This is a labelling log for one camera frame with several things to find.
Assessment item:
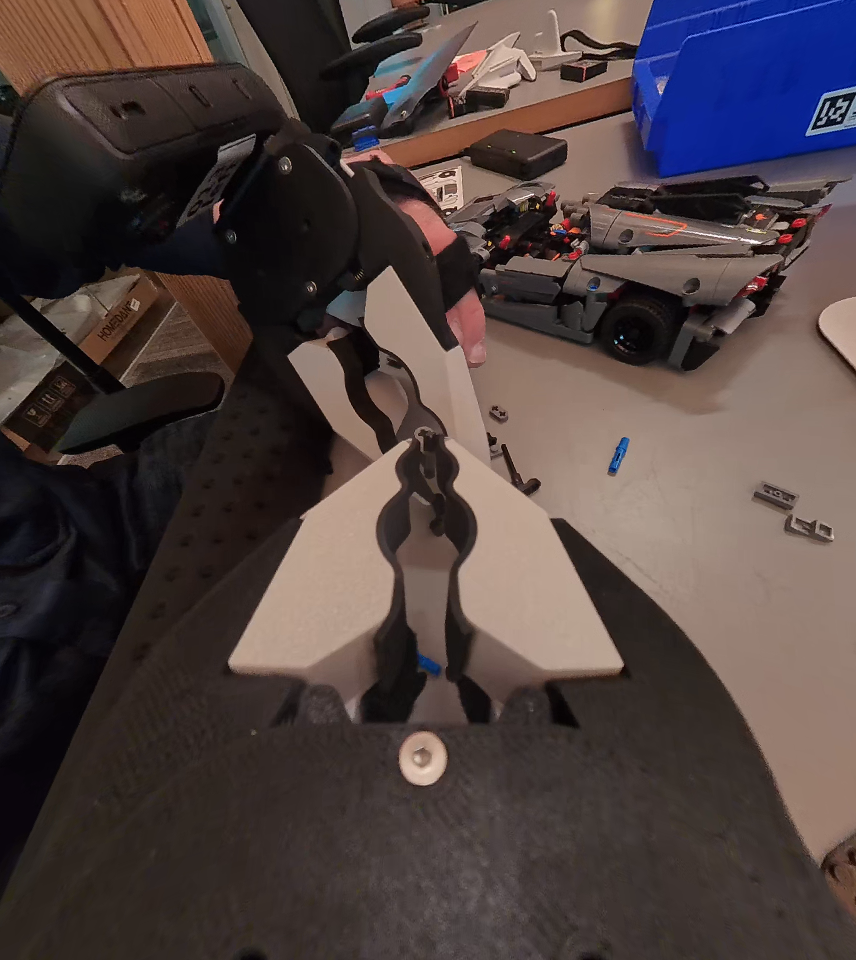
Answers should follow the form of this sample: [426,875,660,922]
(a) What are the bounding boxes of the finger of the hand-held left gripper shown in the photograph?
[363,262,492,462]
[285,339,399,462]

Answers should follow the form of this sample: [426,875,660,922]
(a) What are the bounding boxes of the dark box with symbols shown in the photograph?
[2,362,97,453]

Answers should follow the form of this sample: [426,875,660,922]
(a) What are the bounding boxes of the black lego axle assembly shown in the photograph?
[498,441,543,497]

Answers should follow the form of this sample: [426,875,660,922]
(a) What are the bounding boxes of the person's left hand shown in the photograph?
[396,198,489,369]

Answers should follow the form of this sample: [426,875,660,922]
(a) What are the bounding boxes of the wooden pillar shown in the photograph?
[0,0,255,370]

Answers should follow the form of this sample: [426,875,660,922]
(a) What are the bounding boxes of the grey pronged lego plate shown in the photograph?
[783,511,836,543]

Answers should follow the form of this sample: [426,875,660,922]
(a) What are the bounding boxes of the cardboard box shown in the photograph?
[75,273,164,366]

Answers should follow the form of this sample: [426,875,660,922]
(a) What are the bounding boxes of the person's torso and legs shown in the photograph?
[0,390,213,834]

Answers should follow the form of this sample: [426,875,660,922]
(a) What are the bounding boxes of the black flat blade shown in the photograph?
[381,21,479,130]

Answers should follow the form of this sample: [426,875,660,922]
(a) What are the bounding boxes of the printed sticker sheet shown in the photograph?
[413,165,468,213]

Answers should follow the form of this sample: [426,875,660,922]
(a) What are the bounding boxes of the black strap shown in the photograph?
[559,30,639,63]

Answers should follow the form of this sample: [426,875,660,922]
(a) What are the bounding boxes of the black office chair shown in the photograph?
[235,0,433,135]

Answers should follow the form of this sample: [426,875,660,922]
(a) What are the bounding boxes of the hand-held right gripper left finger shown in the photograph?
[227,439,418,717]

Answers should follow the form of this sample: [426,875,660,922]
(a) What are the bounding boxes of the black and red device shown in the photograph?
[446,85,512,118]

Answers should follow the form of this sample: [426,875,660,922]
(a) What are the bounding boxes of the blue and black tool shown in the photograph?
[329,73,416,141]

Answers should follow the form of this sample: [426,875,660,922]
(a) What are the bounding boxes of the black lego connector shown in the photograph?
[413,426,449,496]

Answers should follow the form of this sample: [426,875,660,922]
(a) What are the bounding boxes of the grey lego car model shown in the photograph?
[443,174,847,374]

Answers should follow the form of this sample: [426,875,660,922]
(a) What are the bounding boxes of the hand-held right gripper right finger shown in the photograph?
[439,437,626,715]

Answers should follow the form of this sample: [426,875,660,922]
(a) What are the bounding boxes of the blue storage bin with tag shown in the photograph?
[649,0,856,179]

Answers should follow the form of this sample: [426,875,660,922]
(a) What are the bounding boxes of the black battery box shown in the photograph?
[467,128,570,182]

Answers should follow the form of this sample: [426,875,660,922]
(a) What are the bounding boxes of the black chair armrest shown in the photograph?
[0,292,227,456]

